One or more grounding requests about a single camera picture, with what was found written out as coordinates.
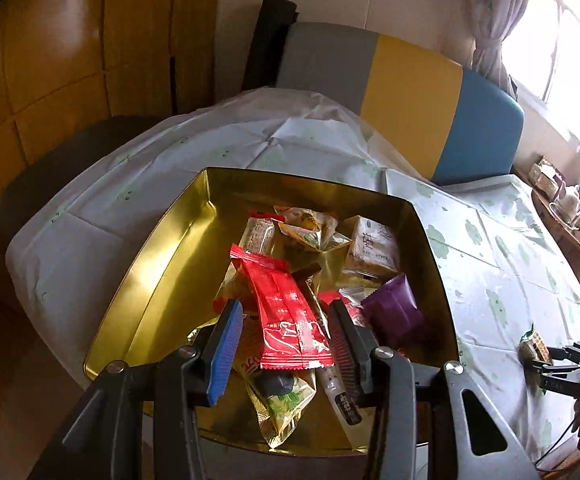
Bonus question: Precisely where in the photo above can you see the white teapot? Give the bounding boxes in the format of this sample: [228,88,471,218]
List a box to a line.
[555,185,580,213]

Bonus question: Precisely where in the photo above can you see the window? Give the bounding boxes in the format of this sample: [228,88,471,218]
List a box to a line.
[500,0,580,161]

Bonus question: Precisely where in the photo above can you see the beige biscuit packet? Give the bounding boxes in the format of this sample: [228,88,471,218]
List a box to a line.
[342,215,402,281]

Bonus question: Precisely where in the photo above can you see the black rolled mat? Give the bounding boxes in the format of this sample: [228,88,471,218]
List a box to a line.
[241,0,299,93]

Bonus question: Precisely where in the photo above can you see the clear oat bar packet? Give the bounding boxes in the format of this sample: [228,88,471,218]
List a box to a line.
[240,210,286,256]

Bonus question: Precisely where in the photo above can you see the dark brown chair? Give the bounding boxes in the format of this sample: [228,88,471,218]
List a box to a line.
[0,116,166,241]

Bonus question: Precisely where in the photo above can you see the clear tube snack packet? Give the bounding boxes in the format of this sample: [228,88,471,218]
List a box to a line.
[315,365,363,428]

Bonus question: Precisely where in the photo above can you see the long red snack packet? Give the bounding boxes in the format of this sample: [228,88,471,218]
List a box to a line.
[229,243,335,372]

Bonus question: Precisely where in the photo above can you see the yellow and silver snack packet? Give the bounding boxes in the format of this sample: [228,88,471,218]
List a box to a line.
[232,355,318,448]

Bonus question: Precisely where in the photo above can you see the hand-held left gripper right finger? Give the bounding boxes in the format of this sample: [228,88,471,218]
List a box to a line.
[329,300,538,480]

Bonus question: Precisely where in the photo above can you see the floral tied curtain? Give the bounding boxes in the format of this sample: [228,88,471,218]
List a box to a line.
[470,0,538,98]

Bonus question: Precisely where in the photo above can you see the cracker packet with green ends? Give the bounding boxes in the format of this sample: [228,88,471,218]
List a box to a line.
[517,325,553,366]

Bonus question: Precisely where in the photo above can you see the yellow crinkled snack packet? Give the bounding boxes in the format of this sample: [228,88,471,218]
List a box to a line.
[272,205,351,253]

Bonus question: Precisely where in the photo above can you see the wooden side table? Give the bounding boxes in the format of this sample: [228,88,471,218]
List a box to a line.
[530,180,580,281]

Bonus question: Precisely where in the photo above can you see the brown snack packet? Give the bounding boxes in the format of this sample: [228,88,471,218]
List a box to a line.
[290,260,323,281]

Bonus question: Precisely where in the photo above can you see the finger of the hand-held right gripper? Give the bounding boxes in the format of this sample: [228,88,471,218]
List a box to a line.
[550,342,580,361]
[521,359,572,379]

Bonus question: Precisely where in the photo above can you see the wooden wardrobe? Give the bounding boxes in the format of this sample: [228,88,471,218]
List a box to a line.
[0,0,226,480]

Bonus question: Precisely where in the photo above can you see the grey yellow blue chair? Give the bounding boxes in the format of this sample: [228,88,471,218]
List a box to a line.
[275,21,526,186]

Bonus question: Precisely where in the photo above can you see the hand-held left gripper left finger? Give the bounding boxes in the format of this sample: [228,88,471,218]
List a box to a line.
[27,299,246,480]

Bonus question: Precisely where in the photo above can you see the purple snack packet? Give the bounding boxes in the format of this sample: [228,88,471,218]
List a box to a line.
[360,274,426,343]

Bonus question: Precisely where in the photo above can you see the tissue box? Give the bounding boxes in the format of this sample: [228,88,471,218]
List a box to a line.
[529,157,566,193]

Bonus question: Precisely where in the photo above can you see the gold tin box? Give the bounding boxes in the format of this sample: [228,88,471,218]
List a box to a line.
[82,166,460,457]

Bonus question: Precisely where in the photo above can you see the small red snack packet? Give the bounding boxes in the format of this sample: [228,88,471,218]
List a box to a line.
[317,290,366,328]

